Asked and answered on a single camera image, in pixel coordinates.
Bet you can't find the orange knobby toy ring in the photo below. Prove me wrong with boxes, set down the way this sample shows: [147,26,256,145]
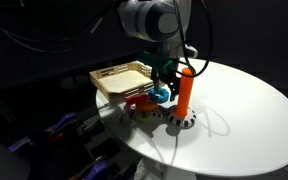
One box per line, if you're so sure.
[135,101,159,114]

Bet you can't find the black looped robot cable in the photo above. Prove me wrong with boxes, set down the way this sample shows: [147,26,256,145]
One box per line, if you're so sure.
[172,0,216,80]

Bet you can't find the blue studded toy ring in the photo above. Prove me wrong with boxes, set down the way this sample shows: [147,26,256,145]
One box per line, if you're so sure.
[147,87,170,104]

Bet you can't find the green knobby toy ring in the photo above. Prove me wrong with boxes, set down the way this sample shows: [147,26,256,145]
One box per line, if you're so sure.
[132,111,153,123]

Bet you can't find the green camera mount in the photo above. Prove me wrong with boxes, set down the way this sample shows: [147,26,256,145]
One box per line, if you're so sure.
[136,50,179,75]

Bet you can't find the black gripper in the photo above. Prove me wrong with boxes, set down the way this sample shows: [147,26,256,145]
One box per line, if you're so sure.
[151,65,183,103]

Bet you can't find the black hanging cable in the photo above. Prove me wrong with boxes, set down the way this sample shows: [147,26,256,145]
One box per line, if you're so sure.
[0,0,122,55]

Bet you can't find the small black white striped ring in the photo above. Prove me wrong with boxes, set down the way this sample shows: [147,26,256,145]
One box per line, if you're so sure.
[152,106,167,118]

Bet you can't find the purple black spring clamp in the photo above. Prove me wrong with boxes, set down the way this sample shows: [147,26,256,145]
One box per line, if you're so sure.
[6,135,33,155]
[45,112,85,143]
[71,158,113,180]

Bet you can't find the wooden slatted crate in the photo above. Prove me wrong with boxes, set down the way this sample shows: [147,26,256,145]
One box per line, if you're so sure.
[89,61,156,105]

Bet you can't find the red knobby toy ring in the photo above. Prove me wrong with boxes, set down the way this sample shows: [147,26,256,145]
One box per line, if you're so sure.
[124,92,150,108]

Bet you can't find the orange post striped base stacker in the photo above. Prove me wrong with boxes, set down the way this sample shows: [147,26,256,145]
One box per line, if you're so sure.
[164,66,198,130]

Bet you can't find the clear plastic toy ring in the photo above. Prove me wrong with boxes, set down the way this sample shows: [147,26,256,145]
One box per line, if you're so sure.
[121,105,136,124]

